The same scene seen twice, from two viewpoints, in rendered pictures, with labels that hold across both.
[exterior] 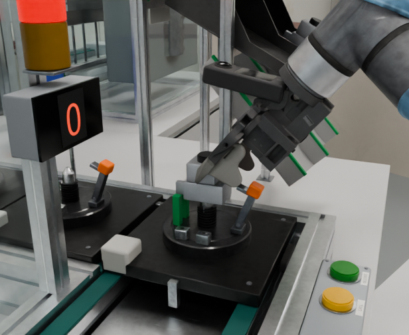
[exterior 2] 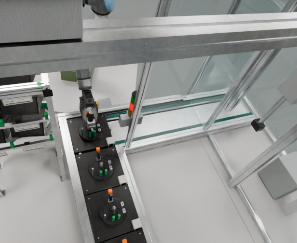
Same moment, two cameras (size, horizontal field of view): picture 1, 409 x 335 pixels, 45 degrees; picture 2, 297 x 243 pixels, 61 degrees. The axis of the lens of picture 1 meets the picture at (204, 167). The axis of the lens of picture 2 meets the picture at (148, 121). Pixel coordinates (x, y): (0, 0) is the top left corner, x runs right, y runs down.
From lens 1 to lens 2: 1.66 m
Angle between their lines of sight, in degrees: 101
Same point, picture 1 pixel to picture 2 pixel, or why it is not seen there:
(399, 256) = not seen: outside the picture
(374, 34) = not seen: hidden behind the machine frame
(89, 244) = (112, 150)
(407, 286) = (58, 107)
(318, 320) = (102, 104)
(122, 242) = (110, 139)
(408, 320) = (72, 104)
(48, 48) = not seen: hidden behind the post
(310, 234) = (72, 115)
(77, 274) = (120, 146)
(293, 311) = (102, 108)
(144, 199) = (81, 157)
